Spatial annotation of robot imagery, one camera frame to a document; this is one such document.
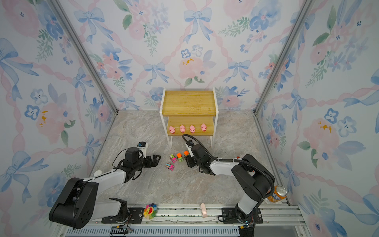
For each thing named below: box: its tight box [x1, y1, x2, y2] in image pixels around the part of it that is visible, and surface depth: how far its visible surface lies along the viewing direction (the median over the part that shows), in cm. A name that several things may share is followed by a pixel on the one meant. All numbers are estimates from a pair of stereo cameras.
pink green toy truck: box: [169, 153, 178, 164], surface depth 94 cm
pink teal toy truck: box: [165, 162, 175, 171], surface depth 90 cm
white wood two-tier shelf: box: [159, 87, 220, 149], surface depth 82 cm
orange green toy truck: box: [176, 153, 184, 163], surface depth 94 cm
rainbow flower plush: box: [143, 202, 158, 220], surface depth 76 cm
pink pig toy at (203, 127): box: [200, 122, 208, 132], surface depth 90 cm
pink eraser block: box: [200, 202, 208, 218], surface depth 75 cm
